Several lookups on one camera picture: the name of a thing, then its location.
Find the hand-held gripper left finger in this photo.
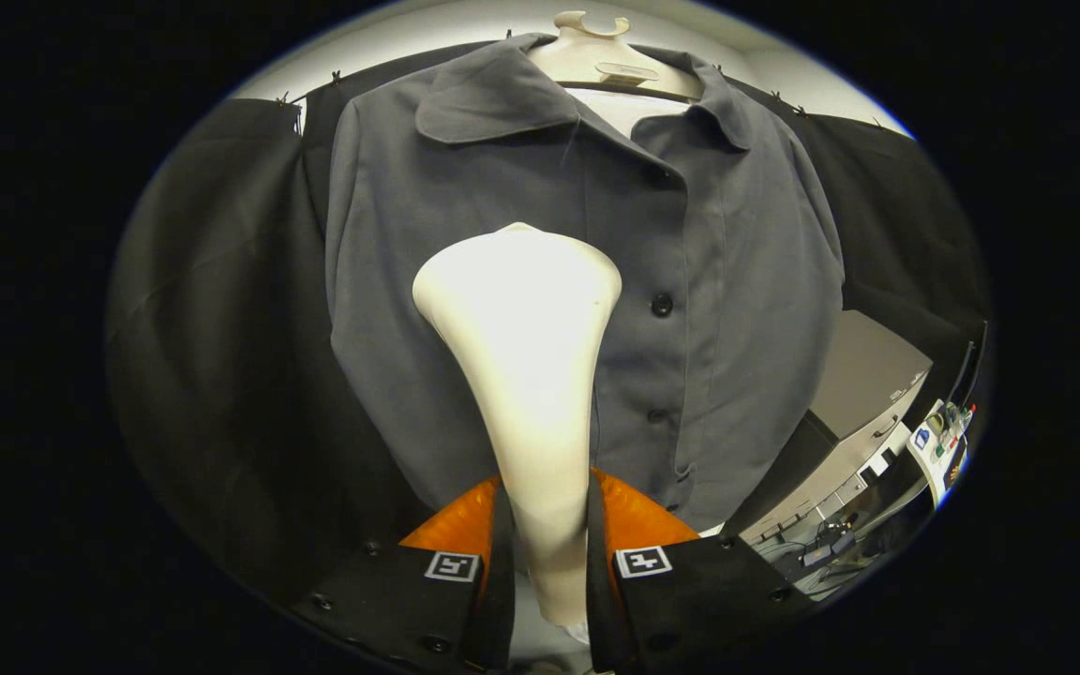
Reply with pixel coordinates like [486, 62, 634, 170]
[292, 473, 518, 675]

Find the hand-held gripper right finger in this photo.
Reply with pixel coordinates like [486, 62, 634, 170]
[585, 469, 818, 675]

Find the white garment steamer head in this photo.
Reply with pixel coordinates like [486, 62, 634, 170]
[412, 222, 623, 627]

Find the grey button shirt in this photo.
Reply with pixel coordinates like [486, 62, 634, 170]
[324, 33, 846, 533]

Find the grey top cabinet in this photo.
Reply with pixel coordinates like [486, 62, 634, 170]
[737, 309, 933, 545]

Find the white side table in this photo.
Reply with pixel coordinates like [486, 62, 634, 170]
[906, 398, 972, 507]

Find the black backdrop cloth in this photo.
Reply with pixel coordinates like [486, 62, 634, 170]
[107, 42, 991, 601]

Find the dark computer monitor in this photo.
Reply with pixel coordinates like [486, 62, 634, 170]
[948, 319, 989, 406]

